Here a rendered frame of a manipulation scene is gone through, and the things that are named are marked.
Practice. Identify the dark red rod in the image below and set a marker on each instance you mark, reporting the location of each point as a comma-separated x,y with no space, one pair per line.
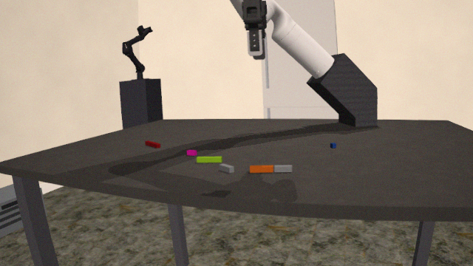
153,144

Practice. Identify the lime green rod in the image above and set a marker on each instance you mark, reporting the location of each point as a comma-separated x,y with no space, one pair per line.
209,159

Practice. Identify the orange rod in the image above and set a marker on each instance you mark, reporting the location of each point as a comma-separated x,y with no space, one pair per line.
261,169

